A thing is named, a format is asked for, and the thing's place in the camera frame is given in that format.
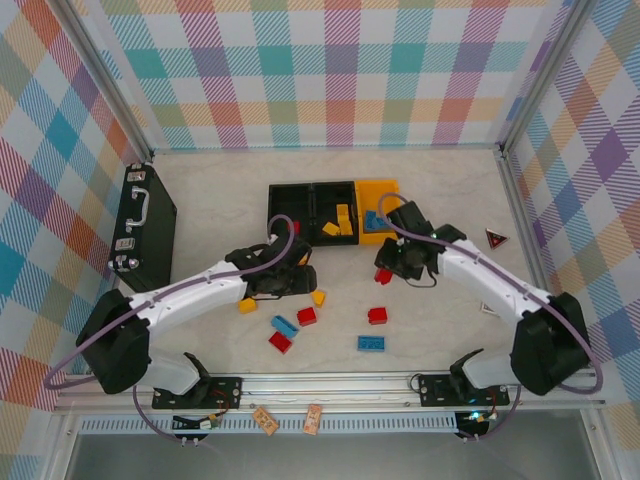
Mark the grey metal panel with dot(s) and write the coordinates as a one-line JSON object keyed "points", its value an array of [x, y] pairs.
{"points": [[325, 460]]}

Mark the yellow plastic container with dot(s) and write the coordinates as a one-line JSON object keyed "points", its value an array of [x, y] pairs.
{"points": [[375, 195]]}

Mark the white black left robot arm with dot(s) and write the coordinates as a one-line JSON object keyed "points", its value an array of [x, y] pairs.
{"points": [[190, 300]]}

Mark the red black triangle sticker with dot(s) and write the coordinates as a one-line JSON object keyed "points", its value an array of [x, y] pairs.
{"points": [[496, 239]]}

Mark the orange paper tag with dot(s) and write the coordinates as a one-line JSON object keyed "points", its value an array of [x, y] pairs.
{"points": [[265, 420], [313, 419]]}

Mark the blue lego brick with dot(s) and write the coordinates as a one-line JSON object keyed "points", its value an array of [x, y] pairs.
{"points": [[285, 326], [371, 344], [372, 221]]}

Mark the aluminium frame post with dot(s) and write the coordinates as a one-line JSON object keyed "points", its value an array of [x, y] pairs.
{"points": [[542, 75], [107, 75]]}

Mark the black power connector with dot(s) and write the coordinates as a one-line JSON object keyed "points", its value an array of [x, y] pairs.
{"points": [[475, 418], [200, 423]]}

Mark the black plastic container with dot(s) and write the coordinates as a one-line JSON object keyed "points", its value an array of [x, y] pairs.
{"points": [[325, 200], [285, 202]]}

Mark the aluminium mounting rail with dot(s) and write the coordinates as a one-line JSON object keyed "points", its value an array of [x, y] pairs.
{"points": [[325, 386]]}

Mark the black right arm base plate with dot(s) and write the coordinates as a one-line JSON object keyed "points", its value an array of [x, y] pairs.
{"points": [[435, 390]]}

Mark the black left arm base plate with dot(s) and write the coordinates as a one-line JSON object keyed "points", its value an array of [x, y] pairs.
{"points": [[227, 390]]}

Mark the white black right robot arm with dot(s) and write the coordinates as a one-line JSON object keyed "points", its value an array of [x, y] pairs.
{"points": [[500, 290]]}

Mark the aluminium side rail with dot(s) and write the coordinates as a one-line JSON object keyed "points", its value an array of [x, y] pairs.
{"points": [[523, 215]]}

